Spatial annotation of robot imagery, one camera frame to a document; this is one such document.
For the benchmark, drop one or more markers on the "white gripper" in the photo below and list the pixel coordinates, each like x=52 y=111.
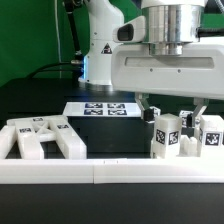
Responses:
x=197 y=72

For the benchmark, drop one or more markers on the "white chair seat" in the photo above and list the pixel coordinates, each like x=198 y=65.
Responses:
x=187 y=147

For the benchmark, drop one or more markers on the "white chair backrest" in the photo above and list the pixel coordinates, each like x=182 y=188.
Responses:
x=31 y=132

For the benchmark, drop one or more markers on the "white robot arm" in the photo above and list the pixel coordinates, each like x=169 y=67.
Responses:
x=163 y=51

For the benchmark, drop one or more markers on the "white tagged cube right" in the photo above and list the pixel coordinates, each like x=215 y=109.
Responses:
x=186 y=117

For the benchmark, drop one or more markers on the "white tagged cube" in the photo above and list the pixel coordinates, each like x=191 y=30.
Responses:
x=186 y=117
x=156 y=111

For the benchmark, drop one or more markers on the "white base tag plate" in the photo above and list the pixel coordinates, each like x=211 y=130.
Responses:
x=101 y=109

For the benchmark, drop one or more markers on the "white U-shaped frame wall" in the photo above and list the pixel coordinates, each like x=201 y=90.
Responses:
x=102 y=171

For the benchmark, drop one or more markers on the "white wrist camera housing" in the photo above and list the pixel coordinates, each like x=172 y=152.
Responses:
x=131 y=32

